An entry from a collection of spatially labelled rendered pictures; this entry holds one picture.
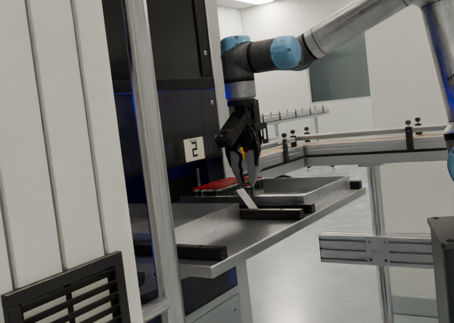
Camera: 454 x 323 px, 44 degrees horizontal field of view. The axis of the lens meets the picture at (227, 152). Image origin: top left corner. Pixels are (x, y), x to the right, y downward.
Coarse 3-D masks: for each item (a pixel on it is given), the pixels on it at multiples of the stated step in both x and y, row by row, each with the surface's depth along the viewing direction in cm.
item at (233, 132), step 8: (232, 112) 137; (240, 112) 135; (232, 120) 134; (240, 120) 132; (248, 120) 135; (224, 128) 132; (232, 128) 130; (240, 128) 132; (216, 136) 131; (224, 136) 129; (232, 136) 129; (216, 144) 130; (224, 144) 129; (232, 144) 129
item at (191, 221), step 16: (128, 208) 136; (144, 208) 134; (176, 208) 128; (192, 208) 126; (208, 208) 123; (224, 208) 115; (144, 224) 125; (176, 224) 121; (192, 224) 105; (208, 224) 110; (224, 224) 114; (144, 240) 100; (176, 240) 101; (192, 240) 105
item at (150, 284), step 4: (148, 276) 107; (152, 276) 107; (180, 276) 103; (184, 276) 102; (188, 276) 102; (148, 280) 107; (152, 280) 107; (144, 284) 108; (148, 284) 107; (152, 284) 107; (140, 288) 109; (144, 288) 108; (148, 288) 108; (152, 288) 107; (156, 288) 106; (140, 292) 109; (144, 292) 108; (148, 292) 108
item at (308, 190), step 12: (264, 180) 154; (276, 180) 152; (288, 180) 150; (300, 180) 148; (312, 180) 146; (324, 180) 144; (336, 180) 135; (348, 180) 140; (264, 192) 151; (276, 192) 149; (288, 192) 147; (300, 192) 145; (312, 192) 123; (324, 192) 128; (336, 192) 134
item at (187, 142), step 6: (198, 138) 152; (186, 144) 147; (198, 144) 151; (186, 150) 147; (192, 150) 149; (198, 150) 151; (186, 156) 147; (192, 156) 149; (198, 156) 151; (204, 156) 154
